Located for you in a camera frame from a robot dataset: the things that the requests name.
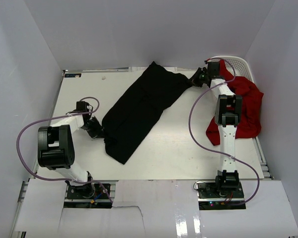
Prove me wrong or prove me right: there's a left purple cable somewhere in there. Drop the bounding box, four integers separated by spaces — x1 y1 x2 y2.
16 97 114 203

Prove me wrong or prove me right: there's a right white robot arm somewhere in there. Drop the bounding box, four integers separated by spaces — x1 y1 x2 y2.
191 60 242 202

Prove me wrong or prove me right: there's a red t shirt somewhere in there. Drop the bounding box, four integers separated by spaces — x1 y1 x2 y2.
206 60 264 146

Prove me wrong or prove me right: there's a white plastic basket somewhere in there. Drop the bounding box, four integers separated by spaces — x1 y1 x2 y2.
219 56 255 83

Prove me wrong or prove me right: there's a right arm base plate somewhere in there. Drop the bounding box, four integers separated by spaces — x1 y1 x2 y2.
193 181 246 211

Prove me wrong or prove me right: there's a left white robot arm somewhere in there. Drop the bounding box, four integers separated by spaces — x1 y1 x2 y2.
38 100 104 199

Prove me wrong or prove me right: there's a purple cable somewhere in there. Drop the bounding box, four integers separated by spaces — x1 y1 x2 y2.
189 58 261 205
16 97 114 203

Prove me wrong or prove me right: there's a small label sticker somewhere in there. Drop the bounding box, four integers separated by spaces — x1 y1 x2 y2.
64 73 81 78

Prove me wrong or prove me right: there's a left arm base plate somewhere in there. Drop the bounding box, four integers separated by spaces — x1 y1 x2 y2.
64 183 115 209

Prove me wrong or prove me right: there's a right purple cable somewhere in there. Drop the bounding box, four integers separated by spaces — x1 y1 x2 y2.
189 58 261 205

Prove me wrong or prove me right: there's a black t shirt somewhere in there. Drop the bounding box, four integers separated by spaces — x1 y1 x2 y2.
102 62 192 165

